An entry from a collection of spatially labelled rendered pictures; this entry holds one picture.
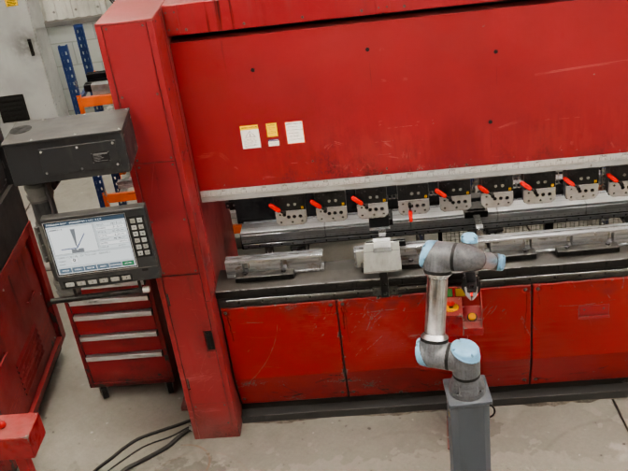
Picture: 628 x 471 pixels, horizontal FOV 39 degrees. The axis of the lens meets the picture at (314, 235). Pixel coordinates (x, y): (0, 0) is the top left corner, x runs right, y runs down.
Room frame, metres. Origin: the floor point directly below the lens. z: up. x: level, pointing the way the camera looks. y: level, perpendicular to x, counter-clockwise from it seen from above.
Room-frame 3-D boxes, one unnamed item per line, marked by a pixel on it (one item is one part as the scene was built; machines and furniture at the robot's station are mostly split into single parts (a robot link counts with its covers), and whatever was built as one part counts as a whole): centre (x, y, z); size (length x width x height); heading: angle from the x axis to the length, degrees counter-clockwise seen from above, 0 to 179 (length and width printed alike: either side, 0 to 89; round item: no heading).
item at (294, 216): (3.87, 0.09, 1.24); 0.15 x 0.09 x 0.17; 84
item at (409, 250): (3.82, -0.38, 0.92); 0.39 x 0.06 x 0.10; 84
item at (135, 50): (4.10, 0.62, 1.15); 0.85 x 0.25 x 2.30; 174
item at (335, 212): (3.85, -0.10, 1.24); 0.15 x 0.09 x 0.17; 84
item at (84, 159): (3.50, 0.96, 1.53); 0.51 x 0.25 x 0.85; 89
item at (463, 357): (2.89, -0.54, 0.94); 0.13 x 0.12 x 0.14; 62
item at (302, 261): (3.89, 0.22, 0.92); 0.50 x 0.06 x 0.10; 84
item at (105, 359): (4.33, 1.13, 0.50); 0.50 x 0.50 x 1.00; 84
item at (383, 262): (3.68, -0.31, 1.00); 0.26 x 0.18 x 0.01; 174
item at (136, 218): (3.41, 0.92, 1.42); 0.45 x 0.12 x 0.36; 89
